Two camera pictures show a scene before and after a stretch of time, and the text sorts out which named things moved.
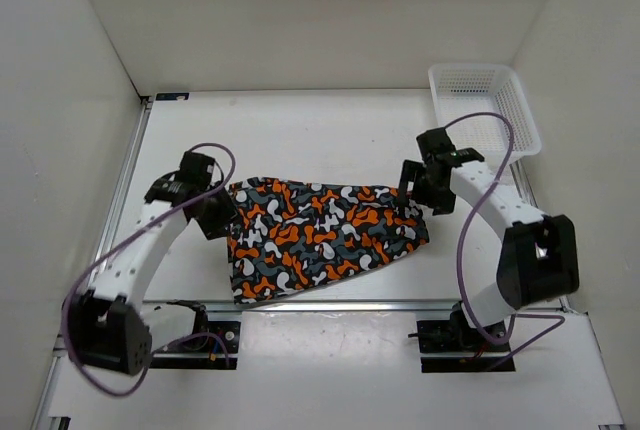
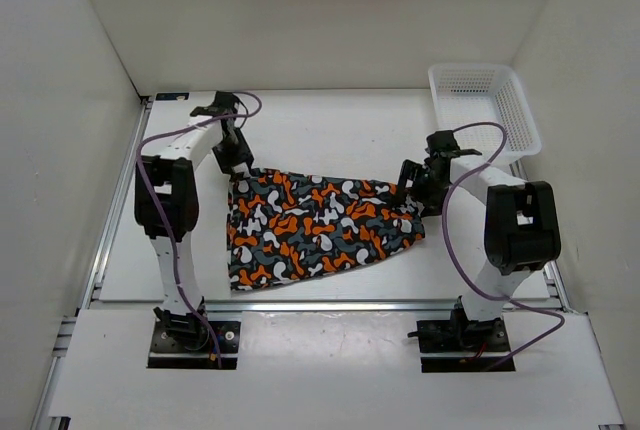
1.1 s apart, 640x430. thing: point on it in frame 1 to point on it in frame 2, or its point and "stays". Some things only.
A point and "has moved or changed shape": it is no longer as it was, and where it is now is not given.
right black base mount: (455, 345) stays
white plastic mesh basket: (465, 90) stays
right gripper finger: (408, 173) stays
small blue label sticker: (172, 96) stays
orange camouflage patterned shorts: (293, 235) has moved or changed shape
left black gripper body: (219, 210) to (232, 151)
